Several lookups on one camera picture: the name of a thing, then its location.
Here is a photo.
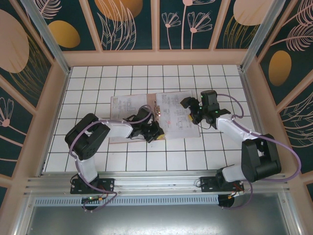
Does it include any small circuit board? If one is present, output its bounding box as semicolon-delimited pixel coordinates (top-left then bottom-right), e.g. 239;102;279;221
82;195;105;204

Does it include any orange wire connector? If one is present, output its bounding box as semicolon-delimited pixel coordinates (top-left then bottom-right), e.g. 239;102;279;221
227;190;245;199

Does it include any aluminium front rail frame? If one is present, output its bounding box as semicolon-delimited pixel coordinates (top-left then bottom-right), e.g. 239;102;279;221
24;171;291;196

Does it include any slotted grey cable duct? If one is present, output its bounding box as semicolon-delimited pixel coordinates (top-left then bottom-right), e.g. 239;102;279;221
34;195;220;207

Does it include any metal folder fastener clip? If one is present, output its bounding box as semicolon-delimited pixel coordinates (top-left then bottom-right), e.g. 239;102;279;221
153;99;162;121

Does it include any brown paper folder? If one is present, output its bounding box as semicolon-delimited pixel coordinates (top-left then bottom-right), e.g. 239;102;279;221
109;92;202;145

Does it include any aluminium side rail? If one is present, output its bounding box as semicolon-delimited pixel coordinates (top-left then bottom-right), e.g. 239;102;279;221
238;65;278;172
38;67;73;177

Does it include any grey metal sheet tray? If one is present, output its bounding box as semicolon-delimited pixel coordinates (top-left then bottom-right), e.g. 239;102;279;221
14;192;303;235

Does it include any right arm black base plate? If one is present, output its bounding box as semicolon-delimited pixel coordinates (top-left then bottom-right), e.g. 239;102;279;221
200;176;245;194

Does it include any aluminium corner post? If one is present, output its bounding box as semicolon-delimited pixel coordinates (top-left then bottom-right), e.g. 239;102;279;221
21;0;72;75
241;0;278;71

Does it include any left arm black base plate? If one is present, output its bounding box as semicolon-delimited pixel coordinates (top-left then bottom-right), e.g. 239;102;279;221
70;177;115;195

